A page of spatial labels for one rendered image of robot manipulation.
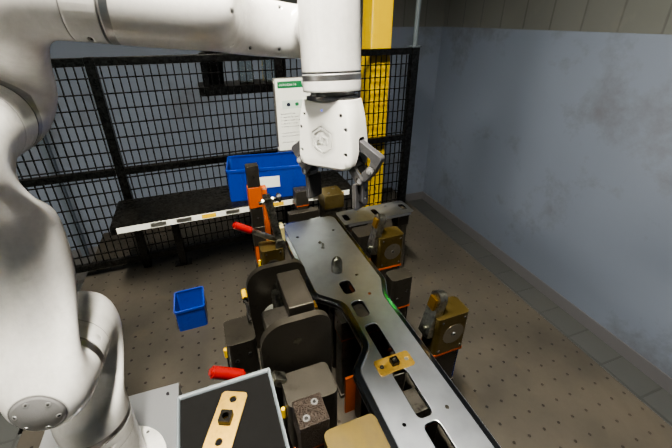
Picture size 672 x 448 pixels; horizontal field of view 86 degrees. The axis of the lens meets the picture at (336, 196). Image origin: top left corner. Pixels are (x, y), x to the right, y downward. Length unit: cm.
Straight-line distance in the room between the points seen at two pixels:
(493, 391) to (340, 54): 104
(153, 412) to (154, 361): 27
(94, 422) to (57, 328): 23
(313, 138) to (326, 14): 16
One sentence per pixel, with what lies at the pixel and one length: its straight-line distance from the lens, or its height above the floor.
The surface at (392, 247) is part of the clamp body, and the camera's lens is 118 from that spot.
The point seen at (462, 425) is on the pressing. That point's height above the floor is 100.
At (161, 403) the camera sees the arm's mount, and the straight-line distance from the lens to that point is 113.
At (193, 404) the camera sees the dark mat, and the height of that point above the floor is 116.
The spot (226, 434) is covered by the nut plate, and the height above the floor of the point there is 116.
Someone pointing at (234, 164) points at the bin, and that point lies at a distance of 155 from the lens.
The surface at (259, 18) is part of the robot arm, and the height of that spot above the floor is 167.
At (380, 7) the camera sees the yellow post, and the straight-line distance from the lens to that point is 168.
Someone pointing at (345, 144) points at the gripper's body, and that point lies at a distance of 50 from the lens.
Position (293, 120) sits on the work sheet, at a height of 128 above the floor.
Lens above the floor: 167
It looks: 26 degrees down
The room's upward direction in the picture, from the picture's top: straight up
